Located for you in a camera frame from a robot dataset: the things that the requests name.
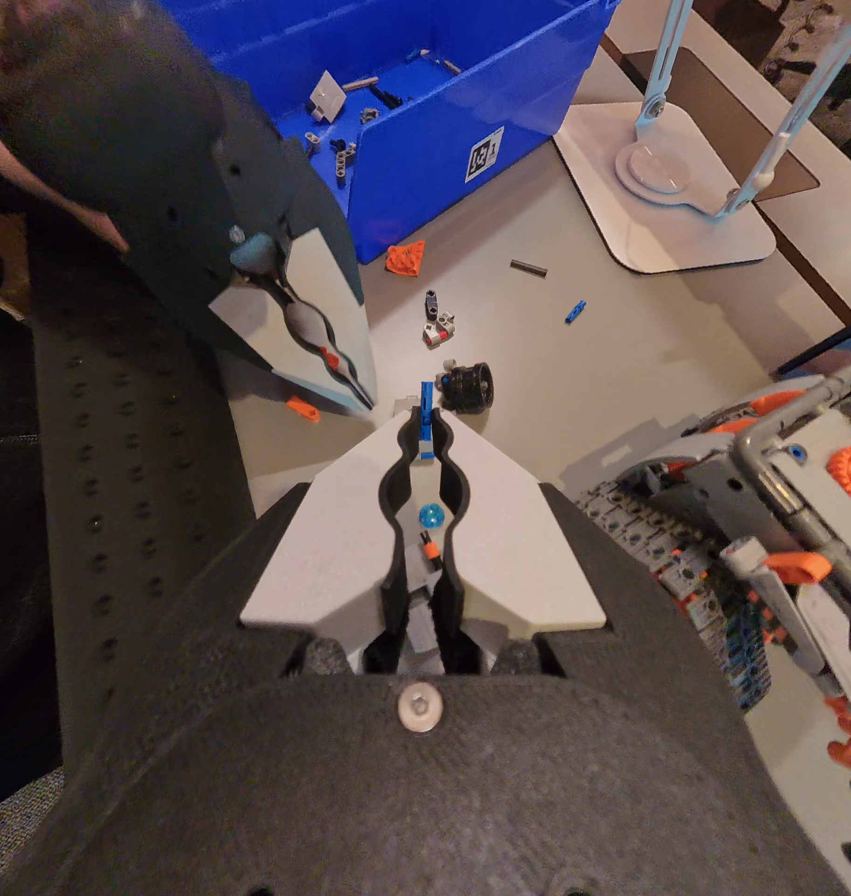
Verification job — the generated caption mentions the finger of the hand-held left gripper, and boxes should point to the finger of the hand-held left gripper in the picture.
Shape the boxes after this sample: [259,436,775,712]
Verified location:
[284,226,379,409]
[207,282,373,412]

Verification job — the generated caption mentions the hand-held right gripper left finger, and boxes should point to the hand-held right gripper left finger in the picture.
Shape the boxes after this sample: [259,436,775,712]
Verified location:
[238,409,415,631]

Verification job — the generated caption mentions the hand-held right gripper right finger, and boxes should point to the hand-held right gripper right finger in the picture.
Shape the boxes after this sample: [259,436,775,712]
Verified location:
[431,409,608,659]

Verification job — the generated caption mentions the blue parts bin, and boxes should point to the blue parts bin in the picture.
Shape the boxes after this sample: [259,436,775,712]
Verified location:
[155,0,624,266]

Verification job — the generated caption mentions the flat orange building piece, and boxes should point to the flat orange building piece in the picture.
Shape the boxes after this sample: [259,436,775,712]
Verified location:
[385,239,428,279]

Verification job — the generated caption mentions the grey panel assembly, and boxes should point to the grey panel assembly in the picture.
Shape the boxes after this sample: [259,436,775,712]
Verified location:
[401,500,450,662]

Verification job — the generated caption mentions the pile of small building parts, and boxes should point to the pile of small building parts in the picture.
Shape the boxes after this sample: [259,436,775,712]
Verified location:
[302,49,464,186]

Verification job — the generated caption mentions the black toy wheel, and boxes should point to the black toy wheel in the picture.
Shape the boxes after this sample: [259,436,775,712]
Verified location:
[441,359,496,415]

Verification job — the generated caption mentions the toy tracked robot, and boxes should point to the toy tracked robot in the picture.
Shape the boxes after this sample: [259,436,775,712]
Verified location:
[574,367,851,872]

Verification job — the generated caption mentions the book stand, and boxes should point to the book stand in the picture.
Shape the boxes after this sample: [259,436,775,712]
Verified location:
[553,0,851,275]

